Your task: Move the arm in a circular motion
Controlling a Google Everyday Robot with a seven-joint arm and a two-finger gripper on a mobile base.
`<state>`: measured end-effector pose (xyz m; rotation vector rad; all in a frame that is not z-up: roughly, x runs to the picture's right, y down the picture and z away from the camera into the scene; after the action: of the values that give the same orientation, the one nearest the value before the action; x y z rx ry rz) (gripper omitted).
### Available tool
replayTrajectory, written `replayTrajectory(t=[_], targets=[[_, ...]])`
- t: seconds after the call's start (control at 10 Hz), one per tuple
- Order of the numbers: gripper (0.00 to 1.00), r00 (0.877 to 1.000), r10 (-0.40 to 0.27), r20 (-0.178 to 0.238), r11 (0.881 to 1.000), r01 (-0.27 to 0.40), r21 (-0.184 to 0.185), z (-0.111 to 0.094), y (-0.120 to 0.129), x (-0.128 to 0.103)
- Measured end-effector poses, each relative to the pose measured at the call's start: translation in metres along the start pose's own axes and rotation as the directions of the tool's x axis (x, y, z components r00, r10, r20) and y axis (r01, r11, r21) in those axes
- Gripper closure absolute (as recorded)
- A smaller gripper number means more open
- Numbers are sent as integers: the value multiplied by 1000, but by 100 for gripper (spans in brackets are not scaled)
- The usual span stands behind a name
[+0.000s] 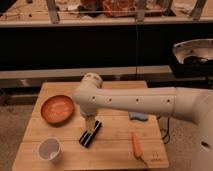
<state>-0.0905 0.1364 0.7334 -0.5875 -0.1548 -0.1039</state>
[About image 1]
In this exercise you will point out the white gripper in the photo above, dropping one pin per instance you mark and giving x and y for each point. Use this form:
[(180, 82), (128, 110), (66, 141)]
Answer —
[(89, 112)]

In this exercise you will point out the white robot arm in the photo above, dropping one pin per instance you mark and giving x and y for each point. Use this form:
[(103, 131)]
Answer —
[(188, 104)]

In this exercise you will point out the black striped block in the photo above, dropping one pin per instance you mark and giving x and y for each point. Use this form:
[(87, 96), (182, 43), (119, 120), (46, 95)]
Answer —
[(87, 138)]

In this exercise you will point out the blue cloth piece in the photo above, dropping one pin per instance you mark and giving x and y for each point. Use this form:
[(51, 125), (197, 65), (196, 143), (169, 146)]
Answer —
[(138, 116)]

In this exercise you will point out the white plastic cup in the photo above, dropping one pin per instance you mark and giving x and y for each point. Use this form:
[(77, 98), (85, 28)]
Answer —
[(50, 150)]

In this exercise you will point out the orange carrot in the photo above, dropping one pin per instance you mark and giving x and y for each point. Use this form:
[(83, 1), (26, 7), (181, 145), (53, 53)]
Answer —
[(137, 151)]

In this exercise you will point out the metal bowl machine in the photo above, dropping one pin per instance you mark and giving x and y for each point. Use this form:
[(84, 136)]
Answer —
[(192, 58)]

